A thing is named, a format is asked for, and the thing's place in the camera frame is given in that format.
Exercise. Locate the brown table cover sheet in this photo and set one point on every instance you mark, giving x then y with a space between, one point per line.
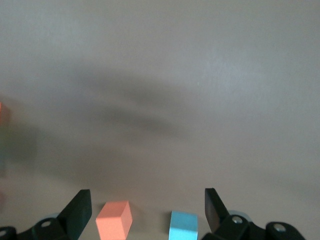
175 75

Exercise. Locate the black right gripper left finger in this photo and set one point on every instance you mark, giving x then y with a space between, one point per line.
77 212

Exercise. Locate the orange foam cube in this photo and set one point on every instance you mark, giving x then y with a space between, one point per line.
3 113
112 222

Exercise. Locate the light blue foam cube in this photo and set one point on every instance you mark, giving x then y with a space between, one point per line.
183 225

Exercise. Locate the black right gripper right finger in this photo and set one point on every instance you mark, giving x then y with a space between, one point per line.
215 212

